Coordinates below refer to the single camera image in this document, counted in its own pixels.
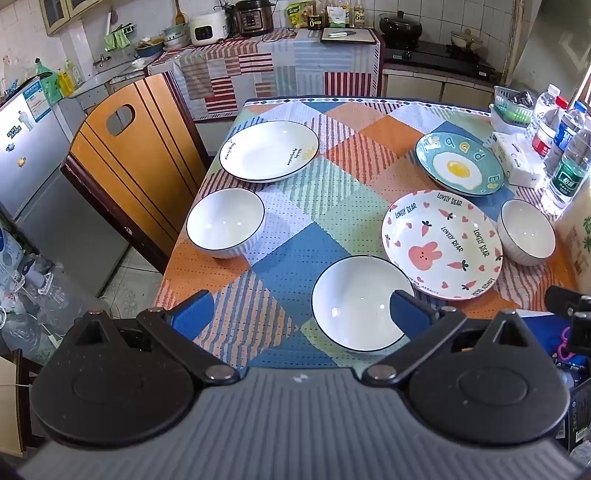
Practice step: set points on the black gas stove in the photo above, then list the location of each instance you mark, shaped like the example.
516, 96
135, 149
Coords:
438, 57

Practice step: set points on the wall cabinet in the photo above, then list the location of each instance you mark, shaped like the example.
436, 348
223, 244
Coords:
69, 14

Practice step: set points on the striped counter cloth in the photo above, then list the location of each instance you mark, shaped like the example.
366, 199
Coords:
277, 69

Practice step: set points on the pink plastic hook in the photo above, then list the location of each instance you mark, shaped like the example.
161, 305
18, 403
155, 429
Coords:
564, 344

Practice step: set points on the yellow green seasoning packet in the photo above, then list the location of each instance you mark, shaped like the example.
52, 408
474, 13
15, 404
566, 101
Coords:
298, 16

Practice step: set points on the green hanging cloth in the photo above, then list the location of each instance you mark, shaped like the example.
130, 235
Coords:
117, 40

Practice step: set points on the black wok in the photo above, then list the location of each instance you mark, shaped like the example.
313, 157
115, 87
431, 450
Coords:
400, 26

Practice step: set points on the bag of rice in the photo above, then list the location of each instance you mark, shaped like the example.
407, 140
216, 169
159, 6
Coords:
577, 240

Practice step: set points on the cutting board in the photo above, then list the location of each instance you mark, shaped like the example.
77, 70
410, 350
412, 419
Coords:
364, 38

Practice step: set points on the kitchen sink counter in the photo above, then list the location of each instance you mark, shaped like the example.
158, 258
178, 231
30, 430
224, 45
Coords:
106, 78

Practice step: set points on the cream counter cabinet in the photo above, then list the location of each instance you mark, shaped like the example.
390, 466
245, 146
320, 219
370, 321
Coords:
425, 90

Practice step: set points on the white rice cooker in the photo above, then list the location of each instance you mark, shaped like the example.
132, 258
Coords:
207, 30

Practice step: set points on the brown wooden frame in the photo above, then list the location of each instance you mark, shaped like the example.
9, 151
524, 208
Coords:
11, 401

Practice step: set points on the teal fried egg plate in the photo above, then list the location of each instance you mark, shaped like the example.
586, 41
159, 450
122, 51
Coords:
457, 168

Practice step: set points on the pink rabbit plate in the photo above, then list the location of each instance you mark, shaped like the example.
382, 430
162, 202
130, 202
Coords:
443, 240

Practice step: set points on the green label water bottle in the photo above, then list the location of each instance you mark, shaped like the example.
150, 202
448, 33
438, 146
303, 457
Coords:
565, 177

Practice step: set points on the wooden spatula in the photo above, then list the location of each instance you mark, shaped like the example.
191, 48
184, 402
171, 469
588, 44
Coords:
180, 16

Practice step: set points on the white plastic basket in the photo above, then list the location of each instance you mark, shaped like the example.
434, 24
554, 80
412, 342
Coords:
510, 113

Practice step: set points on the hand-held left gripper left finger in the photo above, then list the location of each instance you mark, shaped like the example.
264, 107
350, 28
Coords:
191, 313

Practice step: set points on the cream pot with lid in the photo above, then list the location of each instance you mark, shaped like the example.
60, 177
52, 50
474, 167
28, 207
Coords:
467, 39

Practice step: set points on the white ribbed bowl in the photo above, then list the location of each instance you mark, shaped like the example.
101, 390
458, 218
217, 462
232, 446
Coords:
355, 304
225, 221
526, 230

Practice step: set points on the black pressure cooker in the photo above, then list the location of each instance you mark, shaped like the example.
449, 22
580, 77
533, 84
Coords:
251, 18

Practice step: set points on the silver refrigerator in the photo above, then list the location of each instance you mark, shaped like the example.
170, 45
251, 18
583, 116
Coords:
55, 198

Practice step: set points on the clear plastic bag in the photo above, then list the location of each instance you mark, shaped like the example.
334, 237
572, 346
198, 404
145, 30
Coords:
55, 314

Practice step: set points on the yellow detergent bottle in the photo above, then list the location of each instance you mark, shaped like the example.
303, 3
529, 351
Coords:
67, 81

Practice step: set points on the blue basin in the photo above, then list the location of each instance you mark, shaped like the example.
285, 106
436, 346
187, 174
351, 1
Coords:
148, 48

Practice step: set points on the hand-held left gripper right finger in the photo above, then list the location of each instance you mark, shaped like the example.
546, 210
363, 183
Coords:
402, 311

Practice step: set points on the blue white packet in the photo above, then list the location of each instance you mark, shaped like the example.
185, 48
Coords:
9, 258

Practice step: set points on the metal faucet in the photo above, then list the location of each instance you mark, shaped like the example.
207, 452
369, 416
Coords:
101, 60

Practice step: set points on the red label water bottle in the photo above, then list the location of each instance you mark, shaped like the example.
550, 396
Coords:
544, 144

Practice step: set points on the dark sauce bottle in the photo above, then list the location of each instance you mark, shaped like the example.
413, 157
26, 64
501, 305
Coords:
316, 22

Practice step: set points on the blue cloth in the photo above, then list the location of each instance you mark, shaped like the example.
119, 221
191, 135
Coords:
547, 334

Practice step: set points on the blue label water bottle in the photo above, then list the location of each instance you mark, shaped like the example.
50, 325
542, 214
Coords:
567, 134

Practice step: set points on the white plate with yellow print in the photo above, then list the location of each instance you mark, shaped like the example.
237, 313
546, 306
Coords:
268, 152

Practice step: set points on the white cap water bottle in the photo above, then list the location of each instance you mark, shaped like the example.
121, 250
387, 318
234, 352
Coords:
545, 106

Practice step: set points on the stack of steel bowls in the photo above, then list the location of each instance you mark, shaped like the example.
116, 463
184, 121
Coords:
176, 37

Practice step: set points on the colourful patchwork tablecloth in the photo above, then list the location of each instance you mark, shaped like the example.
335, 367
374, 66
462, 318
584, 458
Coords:
295, 217

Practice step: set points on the white tissue pack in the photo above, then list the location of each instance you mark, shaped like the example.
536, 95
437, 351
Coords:
517, 159

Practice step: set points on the wooden chair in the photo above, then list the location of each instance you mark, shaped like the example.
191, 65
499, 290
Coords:
129, 175

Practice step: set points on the kitchen knife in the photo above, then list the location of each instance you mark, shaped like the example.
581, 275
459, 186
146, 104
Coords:
341, 33

